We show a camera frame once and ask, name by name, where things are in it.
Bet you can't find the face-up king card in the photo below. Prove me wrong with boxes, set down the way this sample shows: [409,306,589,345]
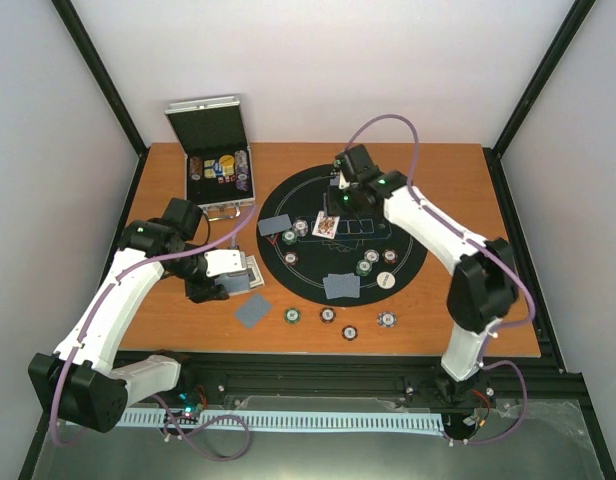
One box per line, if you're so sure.
[312,211,340,239]

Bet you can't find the blue-backed card deck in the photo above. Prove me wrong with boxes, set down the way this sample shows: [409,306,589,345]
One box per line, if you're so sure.
[215,273,251,296]

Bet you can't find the blue chips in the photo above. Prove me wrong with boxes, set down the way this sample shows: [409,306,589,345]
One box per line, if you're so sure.
[364,249,379,263]
[293,219,309,237]

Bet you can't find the dealt card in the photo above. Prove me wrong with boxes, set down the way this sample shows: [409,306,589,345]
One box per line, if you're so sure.
[257,214,292,236]
[235,294,272,328]

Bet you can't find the brown chip mat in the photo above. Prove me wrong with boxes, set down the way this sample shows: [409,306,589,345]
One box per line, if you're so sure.
[382,249,398,264]

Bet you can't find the green chips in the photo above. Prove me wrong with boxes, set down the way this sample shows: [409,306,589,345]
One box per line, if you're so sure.
[282,230,298,245]
[356,259,373,277]

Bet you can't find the single brown chip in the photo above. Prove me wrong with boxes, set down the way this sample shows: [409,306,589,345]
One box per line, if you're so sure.
[342,325,358,341]
[284,252,298,265]

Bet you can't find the white dealer button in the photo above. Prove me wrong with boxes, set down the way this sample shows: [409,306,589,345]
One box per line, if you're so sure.
[376,272,396,290]

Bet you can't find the dealt card mat bottom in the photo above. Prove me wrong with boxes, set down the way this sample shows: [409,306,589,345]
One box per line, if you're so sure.
[323,273,360,300]

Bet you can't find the green poker chip stack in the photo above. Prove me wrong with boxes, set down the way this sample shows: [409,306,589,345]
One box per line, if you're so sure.
[284,308,301,324]

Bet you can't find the brown poker chip stack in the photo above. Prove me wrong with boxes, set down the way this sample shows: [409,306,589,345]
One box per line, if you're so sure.
[319,307,336,324]

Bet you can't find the blue poker chip stack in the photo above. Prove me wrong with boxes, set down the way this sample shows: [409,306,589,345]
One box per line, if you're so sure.
[378,311,397,328]

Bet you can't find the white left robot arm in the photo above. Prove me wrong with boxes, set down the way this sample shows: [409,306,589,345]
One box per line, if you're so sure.
[28,198,244,446]

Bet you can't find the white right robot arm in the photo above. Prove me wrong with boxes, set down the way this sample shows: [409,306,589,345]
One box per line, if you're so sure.
[328,145,519,405]

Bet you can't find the white playing card box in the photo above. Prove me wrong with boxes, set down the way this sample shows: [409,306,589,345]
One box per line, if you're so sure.
[246,255,265,290]

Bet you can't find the black round poker mat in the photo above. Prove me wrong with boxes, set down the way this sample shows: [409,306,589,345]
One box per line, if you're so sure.
[257,165,427,307]

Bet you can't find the aluminium poker chip case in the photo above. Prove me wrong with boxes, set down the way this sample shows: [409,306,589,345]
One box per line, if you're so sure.
[165,95,255,221]

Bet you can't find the purple chips in case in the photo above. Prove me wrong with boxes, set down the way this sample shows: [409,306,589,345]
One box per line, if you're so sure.
[235,150,251,191]

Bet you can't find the brown chips in case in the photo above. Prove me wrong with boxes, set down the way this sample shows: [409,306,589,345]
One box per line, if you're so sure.
[188,157,204,181]

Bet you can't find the yellow button in case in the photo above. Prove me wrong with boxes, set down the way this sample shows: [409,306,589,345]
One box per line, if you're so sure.
[219,155,235,175]

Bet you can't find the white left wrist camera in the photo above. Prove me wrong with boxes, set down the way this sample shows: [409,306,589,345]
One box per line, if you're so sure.
[204,249,247,277]

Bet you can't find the light blue cable duct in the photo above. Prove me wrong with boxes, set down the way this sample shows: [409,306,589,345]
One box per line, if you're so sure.
[117,407,444,436]

